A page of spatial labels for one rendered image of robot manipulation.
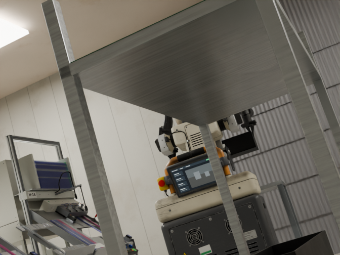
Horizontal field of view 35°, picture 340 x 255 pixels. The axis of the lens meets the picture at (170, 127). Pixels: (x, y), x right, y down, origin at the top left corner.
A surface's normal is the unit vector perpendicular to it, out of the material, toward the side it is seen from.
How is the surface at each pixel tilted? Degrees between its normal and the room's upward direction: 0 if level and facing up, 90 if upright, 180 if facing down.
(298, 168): 90
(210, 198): 90
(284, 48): 90
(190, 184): 115
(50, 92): 90
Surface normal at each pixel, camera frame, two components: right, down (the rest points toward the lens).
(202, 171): -0.12, 0.26
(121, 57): 0.29, 0.93
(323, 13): -0.37, -0.11
